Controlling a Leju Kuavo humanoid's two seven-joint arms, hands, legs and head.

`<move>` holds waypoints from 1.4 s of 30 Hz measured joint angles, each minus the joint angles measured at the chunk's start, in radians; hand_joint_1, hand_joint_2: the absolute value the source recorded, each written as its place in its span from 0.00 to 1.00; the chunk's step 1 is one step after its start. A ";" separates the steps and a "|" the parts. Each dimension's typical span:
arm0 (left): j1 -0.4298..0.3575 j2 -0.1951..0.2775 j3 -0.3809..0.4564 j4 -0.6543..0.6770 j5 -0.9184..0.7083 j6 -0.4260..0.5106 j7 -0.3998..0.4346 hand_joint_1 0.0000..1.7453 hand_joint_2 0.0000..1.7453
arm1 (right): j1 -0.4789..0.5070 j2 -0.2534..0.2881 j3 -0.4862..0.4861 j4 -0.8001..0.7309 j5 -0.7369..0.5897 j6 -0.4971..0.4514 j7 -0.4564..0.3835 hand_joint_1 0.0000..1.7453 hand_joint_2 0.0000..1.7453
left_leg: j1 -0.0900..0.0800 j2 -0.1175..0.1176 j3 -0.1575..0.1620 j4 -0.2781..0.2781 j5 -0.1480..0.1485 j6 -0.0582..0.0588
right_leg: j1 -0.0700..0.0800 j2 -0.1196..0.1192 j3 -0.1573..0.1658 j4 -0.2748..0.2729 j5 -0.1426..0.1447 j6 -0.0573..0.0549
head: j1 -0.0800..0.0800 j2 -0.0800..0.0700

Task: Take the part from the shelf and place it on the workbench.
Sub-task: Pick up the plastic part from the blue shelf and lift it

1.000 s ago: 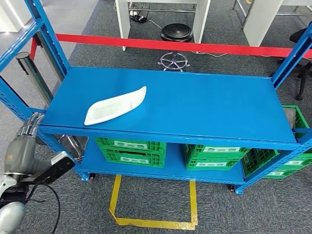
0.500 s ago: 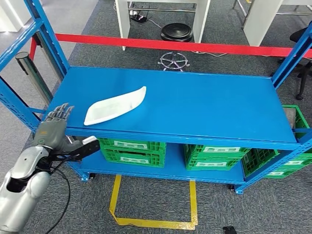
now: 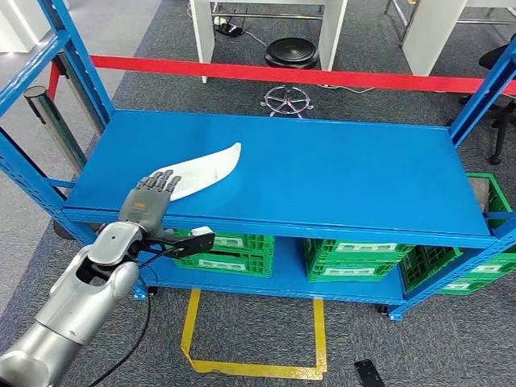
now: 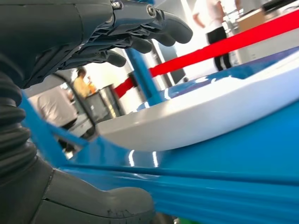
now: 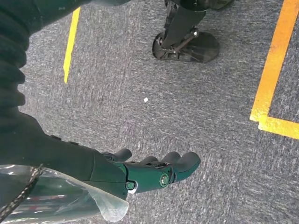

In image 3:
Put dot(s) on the grey five-finger robot hand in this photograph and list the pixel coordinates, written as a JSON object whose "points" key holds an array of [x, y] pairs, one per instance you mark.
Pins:
{"points": [[145, 205]]}

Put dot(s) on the white curved plastic part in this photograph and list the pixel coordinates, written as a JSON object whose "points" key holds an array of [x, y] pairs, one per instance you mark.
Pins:
{"points": [[210, 165]]}

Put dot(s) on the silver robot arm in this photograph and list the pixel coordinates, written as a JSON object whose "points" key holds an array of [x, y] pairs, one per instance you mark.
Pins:
{"points": [[76, 310]]}

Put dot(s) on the blue metal shelf rack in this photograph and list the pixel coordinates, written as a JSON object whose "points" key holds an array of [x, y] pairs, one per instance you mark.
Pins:
{"points": [[302, 171]]}

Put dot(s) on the red barrier belt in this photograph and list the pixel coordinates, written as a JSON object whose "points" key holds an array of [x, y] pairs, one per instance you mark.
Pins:
{"points": [[241, 70]]}

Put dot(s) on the white panel-leg desk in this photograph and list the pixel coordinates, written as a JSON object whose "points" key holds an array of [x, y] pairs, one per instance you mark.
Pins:
{"points": [[203, 32], [427, 37]]}

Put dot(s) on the white power strip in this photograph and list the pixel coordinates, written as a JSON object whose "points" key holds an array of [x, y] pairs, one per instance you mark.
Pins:
{"points": [[219, 21]]}

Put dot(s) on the black router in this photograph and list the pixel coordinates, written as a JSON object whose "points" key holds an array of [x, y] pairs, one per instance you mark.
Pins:
{"points": [[228, 28]]}

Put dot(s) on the yellow floor tape outline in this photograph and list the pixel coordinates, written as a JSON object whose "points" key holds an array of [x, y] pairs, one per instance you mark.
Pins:
{"points": [[250, 369]]}

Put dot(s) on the black round stool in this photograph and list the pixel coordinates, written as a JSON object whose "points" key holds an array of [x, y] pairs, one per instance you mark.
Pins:
{"points": [[291, 52]]}

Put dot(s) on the grey flat panel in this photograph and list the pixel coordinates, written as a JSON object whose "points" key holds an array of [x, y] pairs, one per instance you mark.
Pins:
{"points": [[480, 192]]}

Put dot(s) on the black office chair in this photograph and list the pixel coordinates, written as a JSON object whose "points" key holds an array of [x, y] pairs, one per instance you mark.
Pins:
{"points": [[502, 133]]}

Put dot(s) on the chrome stanchion post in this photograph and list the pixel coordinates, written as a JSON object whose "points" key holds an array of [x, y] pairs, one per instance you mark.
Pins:
{"points": [[81, 95], [52, 125]]}

